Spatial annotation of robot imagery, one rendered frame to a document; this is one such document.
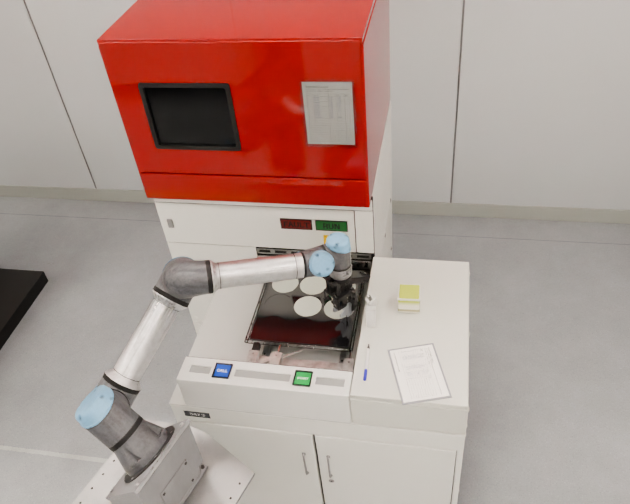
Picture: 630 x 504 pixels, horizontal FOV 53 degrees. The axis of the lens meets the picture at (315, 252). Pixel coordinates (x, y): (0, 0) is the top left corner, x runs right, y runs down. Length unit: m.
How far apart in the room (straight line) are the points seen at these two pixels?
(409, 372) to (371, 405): 0.15
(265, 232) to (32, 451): 1.63
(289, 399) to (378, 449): 0.35
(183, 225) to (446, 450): 1.24
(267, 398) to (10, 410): 1.84
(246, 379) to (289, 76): 0.93
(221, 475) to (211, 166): 0.99
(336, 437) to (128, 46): 1.38
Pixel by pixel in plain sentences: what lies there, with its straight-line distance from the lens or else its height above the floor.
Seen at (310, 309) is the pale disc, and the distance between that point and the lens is 2.28.
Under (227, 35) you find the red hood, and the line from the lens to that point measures 1.98.
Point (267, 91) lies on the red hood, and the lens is 1.99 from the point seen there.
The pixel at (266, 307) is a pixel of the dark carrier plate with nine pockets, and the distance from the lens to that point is 2.31.
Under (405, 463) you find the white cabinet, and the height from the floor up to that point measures 0.62.
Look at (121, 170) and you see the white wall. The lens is 4.49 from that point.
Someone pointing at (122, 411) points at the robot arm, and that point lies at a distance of 1.85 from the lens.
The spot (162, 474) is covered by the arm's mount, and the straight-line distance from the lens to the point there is 1.86.
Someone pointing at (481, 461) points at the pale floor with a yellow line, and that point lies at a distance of 2.98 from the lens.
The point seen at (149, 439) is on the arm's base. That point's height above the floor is 1.07.
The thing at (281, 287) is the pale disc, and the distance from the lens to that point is 2.37.
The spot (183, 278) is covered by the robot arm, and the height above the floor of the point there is 1.37.
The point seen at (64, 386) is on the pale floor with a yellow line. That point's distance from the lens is 3.57.
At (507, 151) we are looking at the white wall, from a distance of 3.85.
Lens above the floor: 2.55
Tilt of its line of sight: 41 degrees down
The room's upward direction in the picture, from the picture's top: 7 degrees counter-clockwise
